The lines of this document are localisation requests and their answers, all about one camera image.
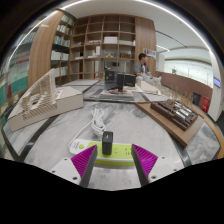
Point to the dark brown architectural model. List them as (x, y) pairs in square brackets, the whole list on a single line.
[(173, 113)]

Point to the black bin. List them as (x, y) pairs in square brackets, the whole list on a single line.
[(196, 99)]

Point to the small white building model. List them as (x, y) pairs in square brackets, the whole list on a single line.
[(150, 87)]

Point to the white and green power strip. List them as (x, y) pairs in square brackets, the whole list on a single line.
[(121, 151)]

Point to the black charger block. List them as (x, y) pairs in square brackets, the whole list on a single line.
[(107, 143)]

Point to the wooden shelf unit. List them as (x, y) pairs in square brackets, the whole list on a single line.
[(100, 40)]

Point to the wooden base board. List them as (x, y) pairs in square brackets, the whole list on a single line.
[(173, 131)]

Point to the black box building model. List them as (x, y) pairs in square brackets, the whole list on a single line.
[(115, 79)]

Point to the wall screen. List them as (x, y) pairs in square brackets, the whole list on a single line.
[(217, 82)]

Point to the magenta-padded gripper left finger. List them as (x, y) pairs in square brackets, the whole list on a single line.
[(83, 161)]

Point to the white architectural model, beige base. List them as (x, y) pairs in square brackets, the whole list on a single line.
[(63, 100)]

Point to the person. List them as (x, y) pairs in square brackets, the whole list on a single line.
[(141, 68)]

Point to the red bin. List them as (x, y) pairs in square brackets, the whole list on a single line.
[(205, 105)]

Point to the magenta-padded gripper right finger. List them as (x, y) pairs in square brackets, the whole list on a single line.
[(145, 160)]

